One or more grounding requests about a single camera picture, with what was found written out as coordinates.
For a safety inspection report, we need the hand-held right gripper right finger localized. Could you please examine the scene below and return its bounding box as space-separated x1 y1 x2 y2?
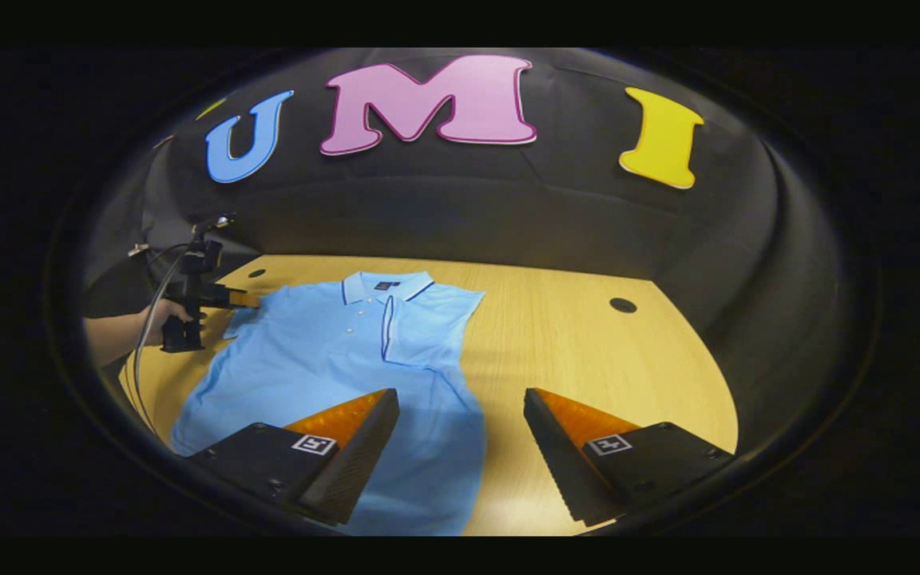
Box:
523 387 737 529

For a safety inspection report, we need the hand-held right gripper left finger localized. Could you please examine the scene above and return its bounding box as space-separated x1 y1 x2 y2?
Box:
187 388 402 528

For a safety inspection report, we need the light blue T-shirt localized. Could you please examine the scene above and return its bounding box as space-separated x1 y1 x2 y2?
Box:
170 270 487 537

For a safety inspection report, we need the black backdrop cloth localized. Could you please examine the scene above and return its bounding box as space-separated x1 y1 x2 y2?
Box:
81 48 846 416

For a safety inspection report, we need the thin grey cable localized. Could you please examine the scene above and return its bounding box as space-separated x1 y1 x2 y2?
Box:
125 243 191 432

